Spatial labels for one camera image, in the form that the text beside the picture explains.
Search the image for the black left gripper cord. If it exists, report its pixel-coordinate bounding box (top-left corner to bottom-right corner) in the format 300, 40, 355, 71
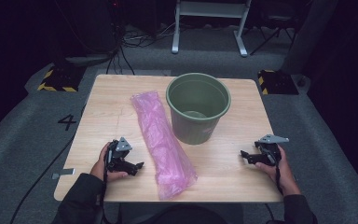
100, 148, 111, 224

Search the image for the long black floor cable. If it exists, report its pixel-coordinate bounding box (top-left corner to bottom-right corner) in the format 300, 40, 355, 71
9, 105, 87, 224

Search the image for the green plastic bin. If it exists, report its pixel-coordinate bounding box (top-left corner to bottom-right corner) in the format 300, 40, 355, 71
165, 72, 232, 146

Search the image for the black gripper cord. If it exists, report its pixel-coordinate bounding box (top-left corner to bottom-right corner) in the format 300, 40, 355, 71
274, 166, 284, 196
100, 148, 111, 224

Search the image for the person's left hand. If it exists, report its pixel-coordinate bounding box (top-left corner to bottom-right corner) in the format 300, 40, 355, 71
89, 142, 129, 182

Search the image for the pink plastic bag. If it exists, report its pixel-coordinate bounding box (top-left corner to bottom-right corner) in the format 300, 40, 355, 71
130, 90, 199, 201

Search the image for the grey tape strip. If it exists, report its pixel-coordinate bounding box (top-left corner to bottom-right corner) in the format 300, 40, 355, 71
51, 168, 76, 180

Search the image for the dark stand with base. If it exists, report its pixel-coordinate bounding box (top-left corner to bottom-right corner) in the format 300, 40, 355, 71
54, 0, 120, 68

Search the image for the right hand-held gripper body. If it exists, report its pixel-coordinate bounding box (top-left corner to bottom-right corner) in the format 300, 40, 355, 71
255, 133, 290, 166

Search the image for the grey curtain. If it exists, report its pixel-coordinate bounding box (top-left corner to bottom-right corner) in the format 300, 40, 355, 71
281, 0, 339, 76

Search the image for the bundle of black cables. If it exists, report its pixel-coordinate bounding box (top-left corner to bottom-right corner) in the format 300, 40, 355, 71
105, 21, 176, 76

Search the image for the white metal stand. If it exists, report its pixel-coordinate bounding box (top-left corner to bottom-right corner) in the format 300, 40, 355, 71
171, 0, 253, 58

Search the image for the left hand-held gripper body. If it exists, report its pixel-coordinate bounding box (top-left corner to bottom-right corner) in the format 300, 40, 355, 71
105, 136, 134, 175

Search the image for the black folding stand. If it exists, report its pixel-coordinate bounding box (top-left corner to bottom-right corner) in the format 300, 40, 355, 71
250, 8, 296, 57

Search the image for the black right gripper cord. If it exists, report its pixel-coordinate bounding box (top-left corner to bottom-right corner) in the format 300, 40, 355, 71
274, 166, 284, 196

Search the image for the person's right hand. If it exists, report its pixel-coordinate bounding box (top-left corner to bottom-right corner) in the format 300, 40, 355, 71
255, 145, 302, 197

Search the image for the person's dark clothing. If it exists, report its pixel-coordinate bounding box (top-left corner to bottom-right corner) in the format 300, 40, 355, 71
136, 204, 228, 224

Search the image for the yellow black striped block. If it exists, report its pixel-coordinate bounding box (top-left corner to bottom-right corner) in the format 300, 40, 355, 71
36, 64, 87, 92
257, 69, 300, 96

